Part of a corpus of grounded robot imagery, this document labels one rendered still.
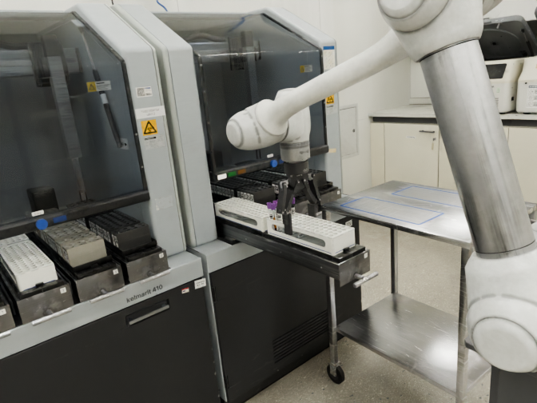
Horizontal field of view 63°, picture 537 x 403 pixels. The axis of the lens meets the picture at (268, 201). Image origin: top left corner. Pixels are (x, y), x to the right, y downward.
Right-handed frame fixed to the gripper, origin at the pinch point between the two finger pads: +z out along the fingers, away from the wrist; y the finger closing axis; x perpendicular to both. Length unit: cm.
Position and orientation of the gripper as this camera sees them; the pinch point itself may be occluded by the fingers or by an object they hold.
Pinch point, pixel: (300, 222)
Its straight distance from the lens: 139.3
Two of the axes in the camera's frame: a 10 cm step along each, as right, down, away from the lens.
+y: 7.6, -2.5, 5.9
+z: 0.9, 9.5, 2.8
